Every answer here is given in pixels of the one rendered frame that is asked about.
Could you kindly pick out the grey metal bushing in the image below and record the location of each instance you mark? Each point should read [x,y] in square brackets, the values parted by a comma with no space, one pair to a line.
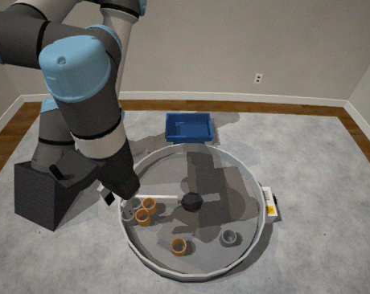
[137,200]
[129,222]
[232,234]

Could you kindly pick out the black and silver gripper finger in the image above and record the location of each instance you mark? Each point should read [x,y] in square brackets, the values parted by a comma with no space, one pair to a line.
[106,194]
[127,207]

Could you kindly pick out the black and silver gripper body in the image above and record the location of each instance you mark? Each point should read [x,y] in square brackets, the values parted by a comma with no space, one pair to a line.
[107,159]

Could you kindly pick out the bronze bushing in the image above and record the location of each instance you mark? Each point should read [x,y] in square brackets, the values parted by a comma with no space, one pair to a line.
[148,201]
[140,213]
[178,240]

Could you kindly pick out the blue square crate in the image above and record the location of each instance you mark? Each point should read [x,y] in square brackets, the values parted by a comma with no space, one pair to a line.
[188,128]

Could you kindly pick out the grey round turntable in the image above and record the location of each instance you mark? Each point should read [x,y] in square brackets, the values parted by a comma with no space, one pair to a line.
[216,191]

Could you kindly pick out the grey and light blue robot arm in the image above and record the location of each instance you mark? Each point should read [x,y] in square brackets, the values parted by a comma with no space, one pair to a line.
[77,70]

